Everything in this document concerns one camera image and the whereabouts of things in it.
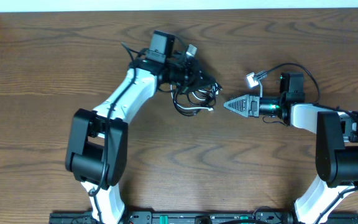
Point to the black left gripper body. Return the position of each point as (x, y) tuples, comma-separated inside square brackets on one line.
[(185, 78)]

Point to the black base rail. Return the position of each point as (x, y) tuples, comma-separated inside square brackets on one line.
[(270, 216)]

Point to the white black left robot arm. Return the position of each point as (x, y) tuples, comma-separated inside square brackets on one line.
[(97, 147)]

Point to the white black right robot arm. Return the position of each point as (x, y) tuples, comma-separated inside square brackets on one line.
[(336, 156)]

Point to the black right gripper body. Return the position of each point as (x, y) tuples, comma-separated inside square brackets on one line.
[(266, 107)]

